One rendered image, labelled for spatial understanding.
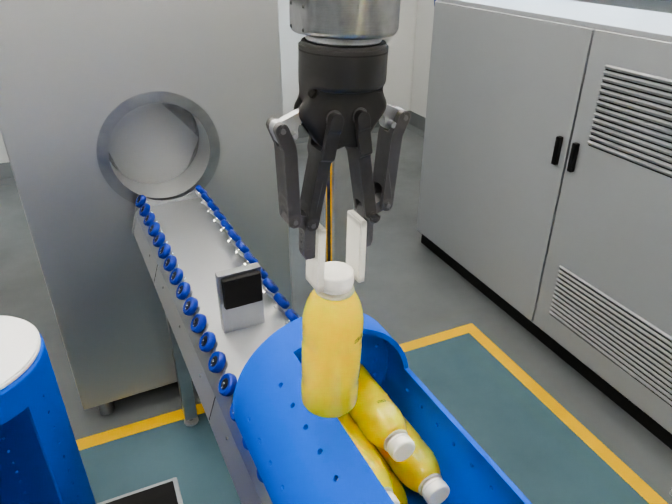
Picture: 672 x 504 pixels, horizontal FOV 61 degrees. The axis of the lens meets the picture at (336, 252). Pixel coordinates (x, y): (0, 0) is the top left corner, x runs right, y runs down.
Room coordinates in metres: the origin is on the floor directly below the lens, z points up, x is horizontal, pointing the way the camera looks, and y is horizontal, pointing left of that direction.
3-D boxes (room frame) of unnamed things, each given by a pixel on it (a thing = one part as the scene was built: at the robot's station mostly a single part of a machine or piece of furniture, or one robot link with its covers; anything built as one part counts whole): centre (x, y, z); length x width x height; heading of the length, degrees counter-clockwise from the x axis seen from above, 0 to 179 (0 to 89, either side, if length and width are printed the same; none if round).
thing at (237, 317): (1.08, 0.22, 1.00); 0.10 x 0.04 x 0.15; 116
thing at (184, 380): (1.67, 0.59, 0.31); 0.06 x 0.06 x 0.63; 26
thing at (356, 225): (0.50, -0.02, 1.46); 0.03 x 0.01 x 0.07; 26
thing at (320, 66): (0.49, 0.00, 1.62); 0.08 x 0.07 x 0.09; 116
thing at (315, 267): (0.48, 0.02, 1.46); 0.03 x 0.01 x 0.07; 26
